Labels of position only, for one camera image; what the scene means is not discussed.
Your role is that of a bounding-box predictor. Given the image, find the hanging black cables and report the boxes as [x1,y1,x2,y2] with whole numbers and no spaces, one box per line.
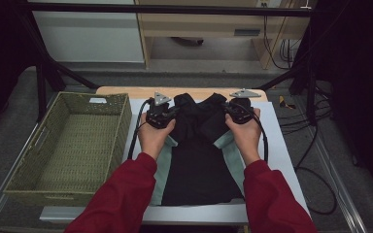
[261,14,302,71]

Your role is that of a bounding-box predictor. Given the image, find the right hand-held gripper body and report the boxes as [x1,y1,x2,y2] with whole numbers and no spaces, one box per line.
[227,89,262,125]

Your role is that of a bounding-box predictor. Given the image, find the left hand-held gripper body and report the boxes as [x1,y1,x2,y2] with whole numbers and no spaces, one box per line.
[145,91,176,129]

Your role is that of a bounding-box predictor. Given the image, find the black floor cables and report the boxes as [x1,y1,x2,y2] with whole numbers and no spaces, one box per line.
[278,82,334,136]

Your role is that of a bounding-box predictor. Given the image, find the black horizontal frame bar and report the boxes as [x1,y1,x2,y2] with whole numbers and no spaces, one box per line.
[28,2,312,17]

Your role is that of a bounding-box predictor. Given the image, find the person's right hand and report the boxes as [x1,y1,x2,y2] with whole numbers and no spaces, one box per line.
[224,108,262,167]

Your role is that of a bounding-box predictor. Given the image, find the light wooden table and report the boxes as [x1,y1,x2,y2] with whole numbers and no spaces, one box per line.
[95,85,269,103]

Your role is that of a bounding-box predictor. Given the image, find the yellow and black tape piece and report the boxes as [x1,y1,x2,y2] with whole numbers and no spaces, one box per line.
[278,95,297,111]

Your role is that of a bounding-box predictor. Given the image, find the green woven basket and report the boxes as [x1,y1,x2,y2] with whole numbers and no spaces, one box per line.
[3,91,133,208]

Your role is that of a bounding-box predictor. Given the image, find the light wooden desk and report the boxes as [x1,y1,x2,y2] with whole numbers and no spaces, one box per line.
[134,0,319,71]

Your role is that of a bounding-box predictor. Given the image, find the person's left hand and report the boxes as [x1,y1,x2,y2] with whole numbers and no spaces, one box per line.
[138,112,177,161]

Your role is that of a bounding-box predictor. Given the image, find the white cabinet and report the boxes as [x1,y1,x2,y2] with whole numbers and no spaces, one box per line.
[32,0,145,63]

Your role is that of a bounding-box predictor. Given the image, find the black curtain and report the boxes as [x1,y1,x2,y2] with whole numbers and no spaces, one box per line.
[314,0,373,198]
[0,0,37,137]

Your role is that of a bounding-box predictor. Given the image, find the white basket label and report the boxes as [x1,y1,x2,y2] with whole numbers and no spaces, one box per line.
[88,96,108,105]

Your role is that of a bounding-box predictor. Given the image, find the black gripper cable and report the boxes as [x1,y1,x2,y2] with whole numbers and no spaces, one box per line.
[127,97,153,161]
[239,101,338,216]

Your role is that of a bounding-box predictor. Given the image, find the white table board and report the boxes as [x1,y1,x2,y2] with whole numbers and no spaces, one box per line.
[39,98,314,226]

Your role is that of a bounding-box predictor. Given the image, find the black metal stand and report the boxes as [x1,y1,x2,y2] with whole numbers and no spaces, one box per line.
[16,0,100,123]
[255,9,320,126]

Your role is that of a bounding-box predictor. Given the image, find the black and mint green shirt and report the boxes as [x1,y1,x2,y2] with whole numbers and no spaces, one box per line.
[149,92,246,207]

